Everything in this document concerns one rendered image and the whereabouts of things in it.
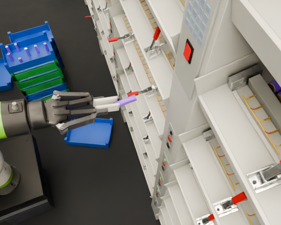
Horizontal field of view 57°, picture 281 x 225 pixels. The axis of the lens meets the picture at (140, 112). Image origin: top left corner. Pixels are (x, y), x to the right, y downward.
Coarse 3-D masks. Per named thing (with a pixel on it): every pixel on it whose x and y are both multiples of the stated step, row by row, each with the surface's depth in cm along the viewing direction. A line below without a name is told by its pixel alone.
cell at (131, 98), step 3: (129, 96) 75; (132, 96) 74; (135, 96) 74; (123, 99) 75; (126, 99) 74; (129, 99) 74; (132, 99) 74; (135, 99) 74; (117, 102) 75; (120, 102) 74; (123, 102) 74; (126, 102) 74; (129, 102) 75; (120, 105) 75
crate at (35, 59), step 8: (24, 40) 170; (32, 40) 173; (40, 40) 175; (48, 40) 176; (24, 48) 173; (32, 48) 173; (40, 48) 173; (16, 56) 169; (24, 56) 169; (32, 56) 169; (40, 56) 169; (48, 56) 164; (8, 64) 166; (16, 64) 166; (24, 64) 161; (32, 64) 164; (8, 72) 161
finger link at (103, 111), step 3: (102, 108) 72; (105, 108) 72; (96, 111) 71; (99, 111) 71; (102, 111) 71; (105, 111) 72; (96, 114) 71; (99, 114) 72; (102, 114) 72; (93, 120) 70
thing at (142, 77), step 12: (120, 12) 109; (120, 24) 107; (120, 36) 104; (132, 48) 100; (132, 60) 97; (144, 72) 94; (144, 84) 91; (144, 96) 89; (156, 108) 86; (156, 120) 84
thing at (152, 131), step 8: (120, 40) 122; (120, 48) 126; (120, 56) 124; (128, 64) 121; (128, 72) 117; (128, 80) 117; (136, 80) 115; (136, 88) 114; (136, 96) 112; (136, 104) 110; (144, 104) 109; (144, 112) 108; (144, 120) 106; (152, 120) 105; (152, 128) 104; (152, 136) 102; (152, 144) 101; (160, 144) 100
